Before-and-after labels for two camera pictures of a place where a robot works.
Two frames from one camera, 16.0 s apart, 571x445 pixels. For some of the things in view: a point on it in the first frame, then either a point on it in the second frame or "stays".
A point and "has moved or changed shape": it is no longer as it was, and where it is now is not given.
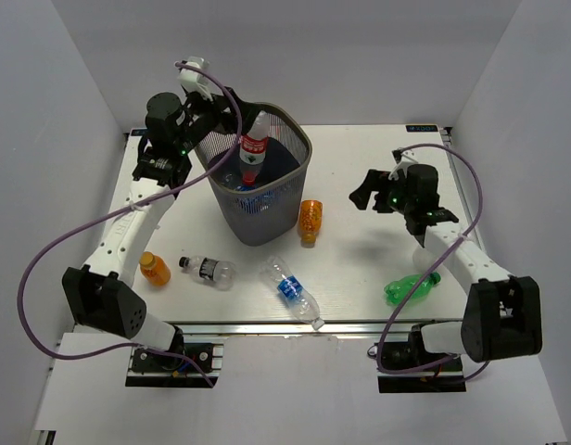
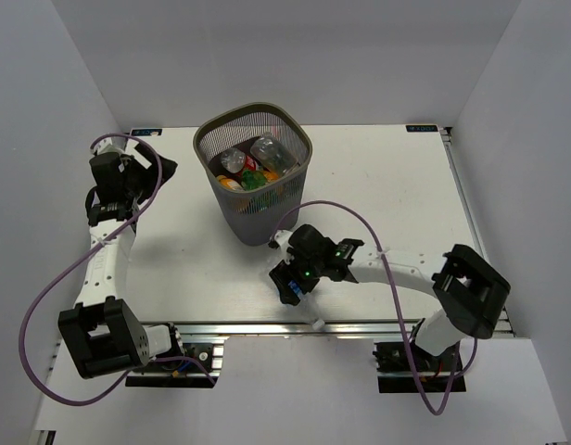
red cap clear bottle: x=253 y=147 -> x=234 y=160
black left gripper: x=216 y=107 -> x=151 y=174
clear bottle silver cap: x=424 y=259 has moved or changed shape
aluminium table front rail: x=291 y=329 stays
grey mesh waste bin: x=270 y=212 stays
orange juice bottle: x=154 y=268 -> x=229 y=183
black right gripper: x=373 y=182 -> x=282 y=274
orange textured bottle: x=310 y=213 -> x=271 y=176
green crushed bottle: x=397 y=291 -> x=252 y=179
